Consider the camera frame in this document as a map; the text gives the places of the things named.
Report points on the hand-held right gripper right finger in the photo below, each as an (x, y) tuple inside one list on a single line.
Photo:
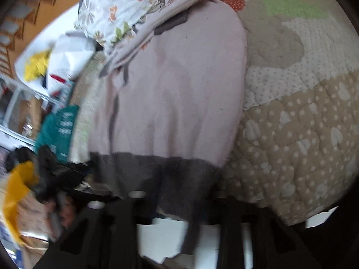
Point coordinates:
[(232, 215)]

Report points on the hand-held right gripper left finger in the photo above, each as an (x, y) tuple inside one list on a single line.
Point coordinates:
[(127, 215)]

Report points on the pink sweater with grey hem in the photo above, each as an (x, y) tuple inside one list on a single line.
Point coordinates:
[(174, 95)]

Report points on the person's left hand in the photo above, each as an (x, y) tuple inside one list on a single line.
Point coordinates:
[(66, 211)]

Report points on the teal printed cloth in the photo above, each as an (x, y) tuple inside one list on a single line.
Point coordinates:
[(57, 134)]

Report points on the yellow cloth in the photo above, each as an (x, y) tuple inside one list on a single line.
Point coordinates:
[(16, 190)]

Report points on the white sheet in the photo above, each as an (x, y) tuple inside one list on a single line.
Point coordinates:
[(165, 238)]

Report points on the beige green woven cloth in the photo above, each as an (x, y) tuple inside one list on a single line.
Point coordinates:
[(84, 112)]

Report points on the white metal rack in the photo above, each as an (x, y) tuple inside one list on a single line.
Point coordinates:
[(19, 109)]

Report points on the small yellow bag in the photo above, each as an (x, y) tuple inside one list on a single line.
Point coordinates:
[(38, 64)]

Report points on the white plastic bag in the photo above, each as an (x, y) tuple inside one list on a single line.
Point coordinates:
[(70, 58)]

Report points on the beige quilted dotted blanket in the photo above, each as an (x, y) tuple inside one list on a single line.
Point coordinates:
[(297, 112)]

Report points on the wooden lattice furniture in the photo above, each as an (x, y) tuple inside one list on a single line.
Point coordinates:
[(30, 8)]

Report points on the floral printed cloth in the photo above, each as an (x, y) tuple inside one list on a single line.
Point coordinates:
[(117, 8)]

